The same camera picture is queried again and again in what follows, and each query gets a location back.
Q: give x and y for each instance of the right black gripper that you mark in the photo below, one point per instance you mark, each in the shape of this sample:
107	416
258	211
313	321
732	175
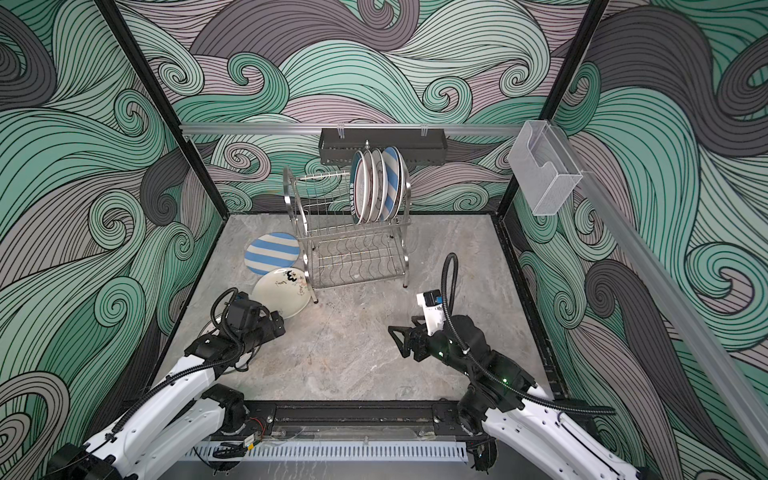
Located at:
413	335

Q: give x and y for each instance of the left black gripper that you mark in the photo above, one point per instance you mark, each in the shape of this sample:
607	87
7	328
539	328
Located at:
269	331

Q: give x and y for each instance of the orange sun plate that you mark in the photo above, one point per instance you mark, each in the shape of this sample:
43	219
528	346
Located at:
209	327

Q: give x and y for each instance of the blue striped plate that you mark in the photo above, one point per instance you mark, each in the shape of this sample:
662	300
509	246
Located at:
270	252
394	177

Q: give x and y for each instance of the green rimmed white plate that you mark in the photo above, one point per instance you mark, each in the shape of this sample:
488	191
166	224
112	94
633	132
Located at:
359	184

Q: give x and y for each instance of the white plate cloud emblem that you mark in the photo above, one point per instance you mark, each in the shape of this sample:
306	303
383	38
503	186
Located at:
381	182

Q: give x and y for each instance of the white plate red characters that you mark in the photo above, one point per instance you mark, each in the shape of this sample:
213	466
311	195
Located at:
373	185

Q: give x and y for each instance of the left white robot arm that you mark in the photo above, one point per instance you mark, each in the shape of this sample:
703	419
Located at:
186	406

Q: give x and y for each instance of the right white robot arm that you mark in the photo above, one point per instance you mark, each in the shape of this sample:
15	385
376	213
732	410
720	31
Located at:
504	404

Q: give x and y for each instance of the white plate black squiggle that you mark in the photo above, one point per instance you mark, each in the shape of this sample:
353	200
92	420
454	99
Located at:
284	290

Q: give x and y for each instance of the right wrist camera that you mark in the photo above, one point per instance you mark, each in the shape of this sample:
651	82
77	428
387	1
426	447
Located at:
432	306

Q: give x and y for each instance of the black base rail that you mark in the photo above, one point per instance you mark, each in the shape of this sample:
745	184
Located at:
443	416

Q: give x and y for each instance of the steel wire dish rack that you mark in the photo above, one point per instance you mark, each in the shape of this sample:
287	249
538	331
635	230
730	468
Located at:
335	251

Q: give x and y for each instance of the white slotted cable duct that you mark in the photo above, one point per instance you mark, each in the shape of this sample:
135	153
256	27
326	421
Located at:
357	451

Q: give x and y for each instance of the black perforated wall shelf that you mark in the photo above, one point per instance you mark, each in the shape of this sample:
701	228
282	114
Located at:
417	148

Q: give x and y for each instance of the clear acrylic wall box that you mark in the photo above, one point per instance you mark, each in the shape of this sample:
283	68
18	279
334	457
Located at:
544	164

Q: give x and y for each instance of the aluminium wall rail back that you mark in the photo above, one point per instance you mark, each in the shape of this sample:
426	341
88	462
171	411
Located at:
277	128

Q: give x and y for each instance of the aluminium wall rail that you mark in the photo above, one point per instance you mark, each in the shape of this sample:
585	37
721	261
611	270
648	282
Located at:
277	128
609	193

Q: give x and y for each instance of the aluminium wall rail right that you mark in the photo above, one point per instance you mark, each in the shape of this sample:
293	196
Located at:
609	193

